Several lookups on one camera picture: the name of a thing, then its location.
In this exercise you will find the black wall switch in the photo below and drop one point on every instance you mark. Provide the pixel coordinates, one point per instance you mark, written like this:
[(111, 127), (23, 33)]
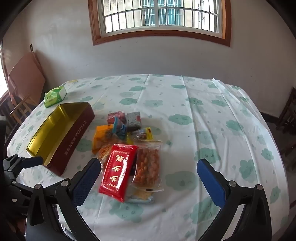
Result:
[(31, 47)]

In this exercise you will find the clear bag of orange snacks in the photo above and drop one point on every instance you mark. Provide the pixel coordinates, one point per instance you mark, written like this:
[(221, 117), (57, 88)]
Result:
[(148, 164)]

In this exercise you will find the maroon and gold tin box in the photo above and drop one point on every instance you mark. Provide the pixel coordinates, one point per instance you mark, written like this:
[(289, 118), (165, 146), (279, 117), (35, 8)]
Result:
[(76, 129)]

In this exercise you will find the dark red snack block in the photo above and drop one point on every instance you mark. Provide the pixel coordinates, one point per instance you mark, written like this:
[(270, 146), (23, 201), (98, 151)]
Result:
[(116, 115)]

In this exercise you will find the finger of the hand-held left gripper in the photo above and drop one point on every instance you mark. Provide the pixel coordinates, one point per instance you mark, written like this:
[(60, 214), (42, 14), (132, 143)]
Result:
[(32, 161)]

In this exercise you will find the wooden framed barred window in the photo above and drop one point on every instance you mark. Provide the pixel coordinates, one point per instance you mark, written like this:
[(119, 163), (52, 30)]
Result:
[(159, 32)]

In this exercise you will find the yellow snack packet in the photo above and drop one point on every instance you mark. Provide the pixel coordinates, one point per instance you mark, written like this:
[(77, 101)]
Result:
[(148, 134)]

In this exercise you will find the wooden stool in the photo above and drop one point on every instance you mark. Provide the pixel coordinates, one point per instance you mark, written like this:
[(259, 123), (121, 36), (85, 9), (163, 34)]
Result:
[(19, 107)]

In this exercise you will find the folded brown wooden table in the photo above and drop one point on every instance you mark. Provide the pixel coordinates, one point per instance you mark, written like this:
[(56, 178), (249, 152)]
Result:
[(25, 74)]

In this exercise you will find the grey sesame snack block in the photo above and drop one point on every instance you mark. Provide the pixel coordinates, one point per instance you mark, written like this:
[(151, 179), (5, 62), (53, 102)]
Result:
[(134, 120)]

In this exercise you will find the dark wooden chair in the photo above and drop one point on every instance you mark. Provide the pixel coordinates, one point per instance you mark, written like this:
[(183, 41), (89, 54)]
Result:
[(288, 109)]

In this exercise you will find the blue snack packet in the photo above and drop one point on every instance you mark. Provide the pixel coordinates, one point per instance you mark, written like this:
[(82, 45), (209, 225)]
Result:
[(121, 130)]

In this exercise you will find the cloud print tablecloth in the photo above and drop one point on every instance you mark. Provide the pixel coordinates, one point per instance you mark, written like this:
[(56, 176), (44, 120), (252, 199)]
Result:
[(208, 104)]

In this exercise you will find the red snack packet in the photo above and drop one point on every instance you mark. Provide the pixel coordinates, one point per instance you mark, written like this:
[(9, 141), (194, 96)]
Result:
[(116, 171)]

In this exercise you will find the clear packet with orange print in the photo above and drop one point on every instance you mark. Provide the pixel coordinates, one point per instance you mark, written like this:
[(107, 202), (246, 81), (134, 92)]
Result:
[(105, 153)]

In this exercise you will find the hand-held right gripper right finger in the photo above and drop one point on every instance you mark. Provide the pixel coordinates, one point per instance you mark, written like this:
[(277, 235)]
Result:
[(211, 180)]

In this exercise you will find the orange snack packet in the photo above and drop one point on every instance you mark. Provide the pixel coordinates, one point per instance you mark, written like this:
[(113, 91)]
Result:
[(101, 136)]

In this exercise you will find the green tissue pack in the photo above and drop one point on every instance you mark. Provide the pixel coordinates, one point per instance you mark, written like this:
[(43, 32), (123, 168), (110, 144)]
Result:
[(54, 96)]

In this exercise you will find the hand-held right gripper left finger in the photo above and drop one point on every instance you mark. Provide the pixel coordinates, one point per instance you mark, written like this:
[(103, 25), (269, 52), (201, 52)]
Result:
[(85, 180)]

